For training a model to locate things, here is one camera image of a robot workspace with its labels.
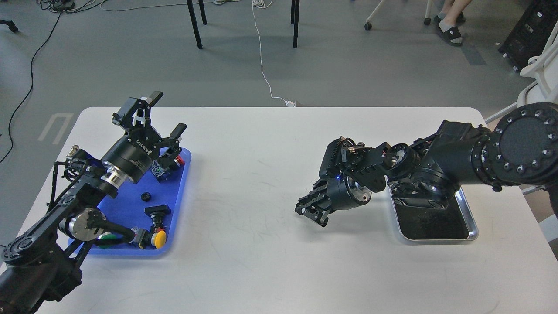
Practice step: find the black selector switch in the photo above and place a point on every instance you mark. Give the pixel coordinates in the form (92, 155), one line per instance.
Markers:
(157, 213)

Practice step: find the black table leg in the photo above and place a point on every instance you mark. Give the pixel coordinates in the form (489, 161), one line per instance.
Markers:
(193, 19)
(294, 20)

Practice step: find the blue grey switch block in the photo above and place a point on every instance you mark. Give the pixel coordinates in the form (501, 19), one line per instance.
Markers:
(161, 174)

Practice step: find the black table leg right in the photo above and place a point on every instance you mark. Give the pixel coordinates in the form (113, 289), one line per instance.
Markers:
(294, 20)

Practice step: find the black table leg left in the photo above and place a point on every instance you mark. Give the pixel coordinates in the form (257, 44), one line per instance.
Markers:
(193, 19)

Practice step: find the yellow push button switch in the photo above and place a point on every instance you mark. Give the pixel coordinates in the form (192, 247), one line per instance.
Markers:
(156, 239)

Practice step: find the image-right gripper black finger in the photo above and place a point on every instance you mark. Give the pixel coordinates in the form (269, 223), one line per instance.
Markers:
(316, 214)
(317, 199)

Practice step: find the red push button switch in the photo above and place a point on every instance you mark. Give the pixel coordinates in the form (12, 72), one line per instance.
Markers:
(177, 163)

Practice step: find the silver metal tray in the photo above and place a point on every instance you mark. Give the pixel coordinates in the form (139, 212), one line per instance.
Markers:
(437, 226)

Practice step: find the person foot in sandal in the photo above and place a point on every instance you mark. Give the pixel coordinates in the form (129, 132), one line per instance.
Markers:
(447, 20)

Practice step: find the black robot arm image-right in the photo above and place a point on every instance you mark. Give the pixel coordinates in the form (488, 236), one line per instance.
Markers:
(522, 149)

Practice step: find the black cylindrical gripper body image-left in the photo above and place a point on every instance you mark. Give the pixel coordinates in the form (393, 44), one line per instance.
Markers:
(130, 159)

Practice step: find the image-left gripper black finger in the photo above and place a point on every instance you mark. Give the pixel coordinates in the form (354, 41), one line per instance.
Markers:
(172, 144)
(134, 117)

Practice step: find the small black gear in tray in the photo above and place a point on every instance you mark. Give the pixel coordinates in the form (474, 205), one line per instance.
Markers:
(146, 196)

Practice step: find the green push button switch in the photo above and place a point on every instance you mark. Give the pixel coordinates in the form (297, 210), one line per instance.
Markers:
(107, 240)

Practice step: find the white office chair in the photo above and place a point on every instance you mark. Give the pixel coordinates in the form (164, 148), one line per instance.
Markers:
(544, 70)

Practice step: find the black cylindrical gripper body image-right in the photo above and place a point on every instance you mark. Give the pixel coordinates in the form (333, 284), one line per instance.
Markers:
(342, 193)

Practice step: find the blue plastic tray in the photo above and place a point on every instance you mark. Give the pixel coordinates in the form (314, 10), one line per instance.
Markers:
(127, 209)

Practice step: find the black equipment case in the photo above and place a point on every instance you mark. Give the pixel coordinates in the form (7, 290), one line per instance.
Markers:
(530, 34)

